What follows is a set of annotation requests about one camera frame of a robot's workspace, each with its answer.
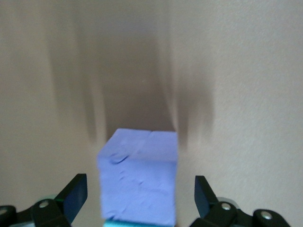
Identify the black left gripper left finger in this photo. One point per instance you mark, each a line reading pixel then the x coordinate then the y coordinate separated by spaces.
pixel 71 201

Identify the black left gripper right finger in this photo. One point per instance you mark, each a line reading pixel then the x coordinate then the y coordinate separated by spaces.
pixel 203 201

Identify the blue foam cube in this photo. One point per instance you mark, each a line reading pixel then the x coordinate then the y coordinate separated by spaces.
pixel 142 224

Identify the purple foam cube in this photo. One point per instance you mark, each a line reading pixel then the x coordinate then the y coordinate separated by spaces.
pixel 137 179

